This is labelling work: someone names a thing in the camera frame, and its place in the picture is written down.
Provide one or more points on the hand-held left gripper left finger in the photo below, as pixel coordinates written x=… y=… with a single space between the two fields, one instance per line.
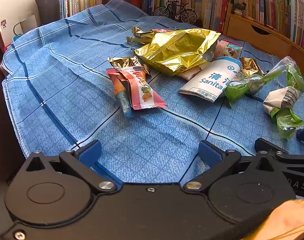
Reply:
x=90 y=153

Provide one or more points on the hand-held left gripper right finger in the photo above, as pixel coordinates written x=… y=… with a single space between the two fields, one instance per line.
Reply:
x=209 y=153

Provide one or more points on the green and white wrapper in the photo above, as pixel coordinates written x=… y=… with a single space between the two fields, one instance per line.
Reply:
x=281 y=97

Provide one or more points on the long green wrapper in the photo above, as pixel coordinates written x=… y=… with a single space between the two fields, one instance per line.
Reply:
x=241 y=87

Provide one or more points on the white paper bag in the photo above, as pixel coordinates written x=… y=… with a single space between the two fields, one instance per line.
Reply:
x=206 y=80

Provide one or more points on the pink macaron wrapper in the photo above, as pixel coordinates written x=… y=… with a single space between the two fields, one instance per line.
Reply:
x=144 y=91

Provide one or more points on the small gold wrapper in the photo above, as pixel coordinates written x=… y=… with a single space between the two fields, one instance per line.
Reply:
x=250 y=66

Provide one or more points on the gold wrapper with brown print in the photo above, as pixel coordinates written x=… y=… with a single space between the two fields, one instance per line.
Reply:
x=127 y=63

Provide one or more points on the large gold foil bag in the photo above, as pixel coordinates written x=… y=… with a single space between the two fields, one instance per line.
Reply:
x=177 y=50

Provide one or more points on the row of colourful books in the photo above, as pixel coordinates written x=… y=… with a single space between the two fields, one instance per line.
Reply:
x=211 y=0

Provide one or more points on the person's left hand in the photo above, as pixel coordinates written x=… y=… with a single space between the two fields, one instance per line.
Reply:
x=291 y=222

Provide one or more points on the blue checked cloth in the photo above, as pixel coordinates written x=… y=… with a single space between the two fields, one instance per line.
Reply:
x=67 y=80

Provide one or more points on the wooden drawer organizer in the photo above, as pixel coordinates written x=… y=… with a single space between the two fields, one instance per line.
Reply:
x=244 y=32

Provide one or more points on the bicycle model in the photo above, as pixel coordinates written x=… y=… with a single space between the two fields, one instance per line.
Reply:
x=189 y=16

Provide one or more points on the black cat figurine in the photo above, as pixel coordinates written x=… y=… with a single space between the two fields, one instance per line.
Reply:
x=239 y=7

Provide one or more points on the small wall sticker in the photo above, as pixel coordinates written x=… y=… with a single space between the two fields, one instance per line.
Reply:
x=3 y=23

